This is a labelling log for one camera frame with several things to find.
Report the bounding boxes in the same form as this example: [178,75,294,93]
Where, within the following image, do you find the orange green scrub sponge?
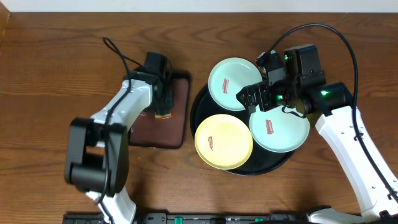
[155,110,172,119]

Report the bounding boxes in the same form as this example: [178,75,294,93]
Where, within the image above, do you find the mint green plate top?
[208,57,262,111]

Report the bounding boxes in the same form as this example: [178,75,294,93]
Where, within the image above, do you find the mint green plate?
[249,106,310,153]
[208,57,262,111]

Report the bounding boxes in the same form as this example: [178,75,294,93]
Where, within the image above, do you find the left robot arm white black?
[65,79,173,223]

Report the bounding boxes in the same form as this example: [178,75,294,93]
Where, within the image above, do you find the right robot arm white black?
[236,81,397,223]

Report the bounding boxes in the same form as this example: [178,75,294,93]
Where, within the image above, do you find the black rectangular tray brown liquid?
[129,70,192,149]

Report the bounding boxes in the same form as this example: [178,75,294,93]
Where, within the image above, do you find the round black serving tray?
[190,85,294,175]

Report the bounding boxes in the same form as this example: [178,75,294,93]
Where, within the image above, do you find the mint green plate right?
[249,106,310,153]

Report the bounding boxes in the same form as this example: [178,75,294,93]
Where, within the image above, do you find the yellow plate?
[194,114,253,170]

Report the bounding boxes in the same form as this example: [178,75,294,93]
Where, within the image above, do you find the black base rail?
[62,213,308,224]

